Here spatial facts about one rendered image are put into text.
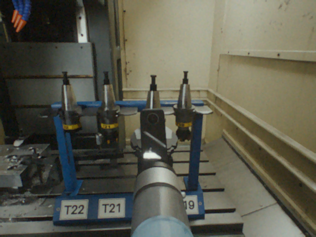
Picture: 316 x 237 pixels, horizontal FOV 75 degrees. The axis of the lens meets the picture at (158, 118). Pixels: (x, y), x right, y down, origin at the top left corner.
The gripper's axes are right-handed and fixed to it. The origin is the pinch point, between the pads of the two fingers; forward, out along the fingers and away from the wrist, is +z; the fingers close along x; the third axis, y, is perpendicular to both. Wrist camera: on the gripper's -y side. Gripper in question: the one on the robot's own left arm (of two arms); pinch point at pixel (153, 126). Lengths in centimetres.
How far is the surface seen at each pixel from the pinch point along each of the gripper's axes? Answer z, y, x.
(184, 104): 6.9, -3.9, 9.0
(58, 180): 17.5, 28.9, -34.7
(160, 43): 107, -19, 9
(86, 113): 6.5, -1.4, -18.2
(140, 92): 106, 16, -5
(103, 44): 72, -18, -24
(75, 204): 1.1, 25.3, -23.0
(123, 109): 9.5, -1.4, -8.4
